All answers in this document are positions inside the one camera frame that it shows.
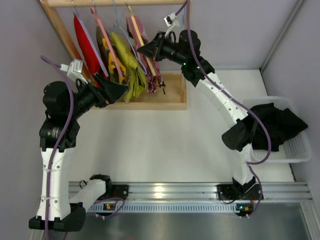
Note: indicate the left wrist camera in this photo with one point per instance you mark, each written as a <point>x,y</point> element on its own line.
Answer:
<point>74,71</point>

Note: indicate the cream wooden hanger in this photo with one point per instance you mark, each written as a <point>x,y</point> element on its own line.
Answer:
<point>137,35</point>

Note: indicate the wooden clothes rack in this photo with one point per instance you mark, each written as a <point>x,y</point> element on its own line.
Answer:
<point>175,98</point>

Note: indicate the camouflage yellow green trousers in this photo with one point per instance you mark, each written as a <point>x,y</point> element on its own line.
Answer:
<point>111,78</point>

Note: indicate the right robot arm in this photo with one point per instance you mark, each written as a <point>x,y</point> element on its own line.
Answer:
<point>201,74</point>

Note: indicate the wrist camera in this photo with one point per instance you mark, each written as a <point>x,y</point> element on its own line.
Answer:
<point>171,22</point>
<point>74,71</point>

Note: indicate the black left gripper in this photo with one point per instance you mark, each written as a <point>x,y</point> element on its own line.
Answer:
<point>102,92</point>

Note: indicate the white plastic basket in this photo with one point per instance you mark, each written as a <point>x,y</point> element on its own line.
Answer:
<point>295,150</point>

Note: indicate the aluminium mounting rail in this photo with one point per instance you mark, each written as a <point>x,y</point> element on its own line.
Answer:
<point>207,191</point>

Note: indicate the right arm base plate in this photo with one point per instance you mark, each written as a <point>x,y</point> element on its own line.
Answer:
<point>226,193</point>

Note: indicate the white lavender hanger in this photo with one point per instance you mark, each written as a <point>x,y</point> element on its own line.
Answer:
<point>87,37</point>

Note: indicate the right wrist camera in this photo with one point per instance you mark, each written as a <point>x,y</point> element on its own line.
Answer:
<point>171,22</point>

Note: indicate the pink hanger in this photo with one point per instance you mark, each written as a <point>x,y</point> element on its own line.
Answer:
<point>107,40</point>

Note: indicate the lime green trousers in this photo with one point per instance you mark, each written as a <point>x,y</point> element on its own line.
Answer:
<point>137,81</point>

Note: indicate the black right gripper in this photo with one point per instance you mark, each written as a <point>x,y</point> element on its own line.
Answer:
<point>160,46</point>

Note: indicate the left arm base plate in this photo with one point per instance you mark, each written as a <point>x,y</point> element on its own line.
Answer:
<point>120,191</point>

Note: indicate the pink black patterned trousers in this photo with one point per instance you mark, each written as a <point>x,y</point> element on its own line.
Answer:
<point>152,82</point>

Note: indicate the red trousers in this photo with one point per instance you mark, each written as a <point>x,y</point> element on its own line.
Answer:
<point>87,45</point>

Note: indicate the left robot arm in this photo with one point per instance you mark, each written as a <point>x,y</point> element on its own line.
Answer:
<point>58,137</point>

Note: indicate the slotted cable duct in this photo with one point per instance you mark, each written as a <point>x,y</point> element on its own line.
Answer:
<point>166,207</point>

